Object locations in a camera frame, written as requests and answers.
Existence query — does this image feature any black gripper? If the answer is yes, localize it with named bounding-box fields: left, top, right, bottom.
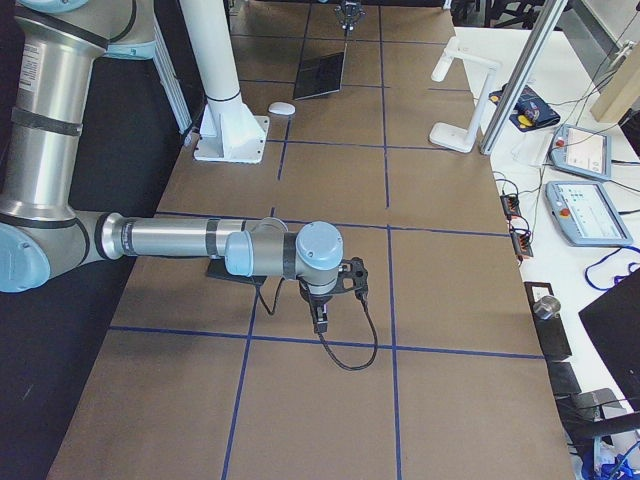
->
left=298, top=279, right=333, bottom=332
left=334, top=0, right=364, bottom=34

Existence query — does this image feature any grey laptop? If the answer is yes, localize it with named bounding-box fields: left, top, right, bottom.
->
left=293, top=35, right=348, bottom=100

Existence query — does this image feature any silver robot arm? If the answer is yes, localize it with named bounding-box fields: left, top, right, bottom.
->
left=1, top=1, right=204, bottom=343

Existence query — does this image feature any white computer mouse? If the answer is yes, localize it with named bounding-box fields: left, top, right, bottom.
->
left=268, top=101, right=296, bottom=116

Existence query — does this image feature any black mouse pad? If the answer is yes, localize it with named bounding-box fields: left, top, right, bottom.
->
left=205, top=258, right=267, bottom=286

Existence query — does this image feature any white mounting column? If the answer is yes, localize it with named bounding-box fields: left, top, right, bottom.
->
left=180, top=0, right=269, bottom=164

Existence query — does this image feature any blue space pencil case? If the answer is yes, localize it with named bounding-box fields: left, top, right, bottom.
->
left=509, top=86, right=561, bottom=132

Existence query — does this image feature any metal cylinder weight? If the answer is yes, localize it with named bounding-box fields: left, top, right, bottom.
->
left=532, top=295, right=561, bottom=321

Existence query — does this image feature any far teach pendant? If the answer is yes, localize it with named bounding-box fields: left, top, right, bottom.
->
left=548, top=125, right=612, bottom=181

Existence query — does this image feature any teach pendant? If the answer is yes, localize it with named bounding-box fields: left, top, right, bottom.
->
left=544, top=181, right=633, bottom=247
left=548, top=125, right=612, bottom=181

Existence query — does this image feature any near teach pendant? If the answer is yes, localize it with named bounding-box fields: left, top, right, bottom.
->
left=544, top=181, right=633, bottom=247

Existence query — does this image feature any black monitor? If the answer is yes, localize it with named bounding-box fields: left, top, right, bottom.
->
left=579, top=272, right=640, bottom=411

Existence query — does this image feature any black camera cable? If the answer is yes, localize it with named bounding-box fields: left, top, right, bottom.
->
left=254, top=274, right=379, bottom=371

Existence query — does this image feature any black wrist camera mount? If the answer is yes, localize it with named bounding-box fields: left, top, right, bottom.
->
left=336, top=257, right=369, bottom=302

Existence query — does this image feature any aluminium profile post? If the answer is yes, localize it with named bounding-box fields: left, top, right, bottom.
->
left=479, top=0, right=568, bottom=155

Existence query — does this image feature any blue lanyard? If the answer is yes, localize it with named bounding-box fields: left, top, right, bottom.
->
left=584, top=244, right=640, bottom=291

